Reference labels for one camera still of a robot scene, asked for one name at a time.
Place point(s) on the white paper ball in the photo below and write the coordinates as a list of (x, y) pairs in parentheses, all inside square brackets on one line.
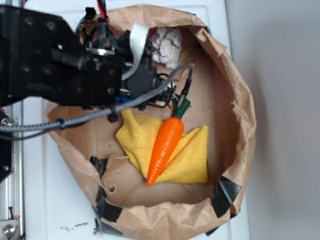
[(167, 45)]

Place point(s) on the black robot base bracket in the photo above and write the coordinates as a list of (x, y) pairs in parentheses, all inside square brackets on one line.
[(6, 150)]

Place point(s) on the orange plastic toy carrot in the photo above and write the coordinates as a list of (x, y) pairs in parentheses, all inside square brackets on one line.
[(168, 137)]

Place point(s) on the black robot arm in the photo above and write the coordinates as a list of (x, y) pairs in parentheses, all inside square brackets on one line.
[(92, 67)]

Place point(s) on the brown paper bag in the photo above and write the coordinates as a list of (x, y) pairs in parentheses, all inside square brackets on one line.
[(220, 99)]

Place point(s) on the silver metal rail frame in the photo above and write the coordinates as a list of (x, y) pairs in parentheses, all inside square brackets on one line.
[(12, 210)]

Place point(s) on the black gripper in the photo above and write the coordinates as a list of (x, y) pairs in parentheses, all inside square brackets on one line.
[(145, 78)]

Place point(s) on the yellow microfiber cloth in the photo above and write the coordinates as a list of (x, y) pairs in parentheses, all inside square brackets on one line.
[(189, 161)]

